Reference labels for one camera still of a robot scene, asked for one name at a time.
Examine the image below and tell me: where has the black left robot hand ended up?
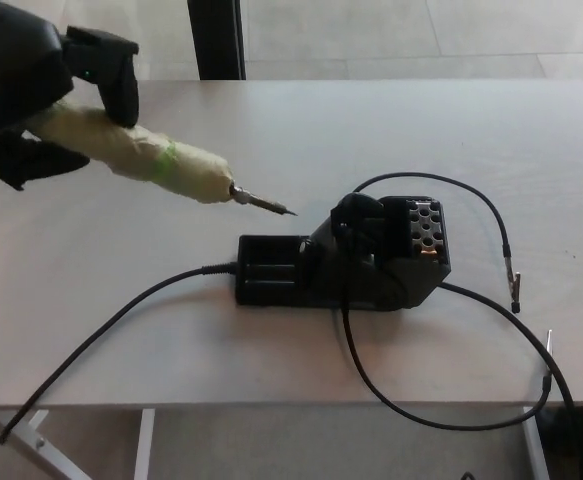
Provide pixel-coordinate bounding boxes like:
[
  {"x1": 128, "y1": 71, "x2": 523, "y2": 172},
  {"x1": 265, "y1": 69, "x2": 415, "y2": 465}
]
[{"x1": 0, "y1": 0, "x2": 141, "y2": 192}]

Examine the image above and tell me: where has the tape-wrapped soldering iron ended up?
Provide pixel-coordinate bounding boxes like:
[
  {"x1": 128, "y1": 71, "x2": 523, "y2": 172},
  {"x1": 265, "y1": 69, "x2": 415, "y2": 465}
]
[{"x1": 23, "y1": 99, "x2": 300, "y2": 219}]

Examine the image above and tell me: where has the black soldering iron stand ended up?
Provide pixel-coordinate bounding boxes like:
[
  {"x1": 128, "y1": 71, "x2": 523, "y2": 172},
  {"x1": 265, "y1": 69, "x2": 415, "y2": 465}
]
[{"x1": 234, "y1": 192, "x2": 453, "y2": 312}]

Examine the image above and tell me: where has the black vertical pillar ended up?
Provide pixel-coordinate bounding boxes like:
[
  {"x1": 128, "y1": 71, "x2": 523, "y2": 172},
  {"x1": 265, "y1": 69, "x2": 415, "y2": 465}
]
[{"x1": 187, "y1": 0, "x2": 247, "y2": 81}]

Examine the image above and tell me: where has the white diagonal table brace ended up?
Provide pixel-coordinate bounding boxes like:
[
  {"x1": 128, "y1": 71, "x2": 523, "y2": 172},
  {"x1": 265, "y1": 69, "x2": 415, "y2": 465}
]
[{"x1": 0, "y1": 409, "x2": 92, "y2": 480}]

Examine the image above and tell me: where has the white vertical table leg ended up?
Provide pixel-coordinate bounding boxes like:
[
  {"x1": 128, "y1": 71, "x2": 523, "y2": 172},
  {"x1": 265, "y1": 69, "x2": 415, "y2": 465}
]
[
  {"x1": 133, "y1": 408, "x2": 156, "y2": 480},
  {"x1": 520, "y1": 407, "x2": 552, "y2": 480}
]

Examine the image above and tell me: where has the dark object under table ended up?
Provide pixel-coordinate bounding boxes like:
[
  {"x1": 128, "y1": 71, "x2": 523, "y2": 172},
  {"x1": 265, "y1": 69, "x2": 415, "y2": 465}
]
[{"x1": 535, "y1": 405, "x2": 583, "y2": 480}]

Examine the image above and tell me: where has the black stand power cable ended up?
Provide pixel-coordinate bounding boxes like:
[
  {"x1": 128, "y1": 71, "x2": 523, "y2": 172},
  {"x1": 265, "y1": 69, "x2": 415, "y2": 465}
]
[{"x1": 0, "y1": 260, "x2": 240, "y2": 446}]

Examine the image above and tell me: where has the black cable from stand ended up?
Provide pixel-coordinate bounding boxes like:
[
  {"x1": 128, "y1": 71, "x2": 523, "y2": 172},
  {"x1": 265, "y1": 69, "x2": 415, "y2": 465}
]
[{"x1": 443, "y1": 282, "x2": 581, "y2": 480}]

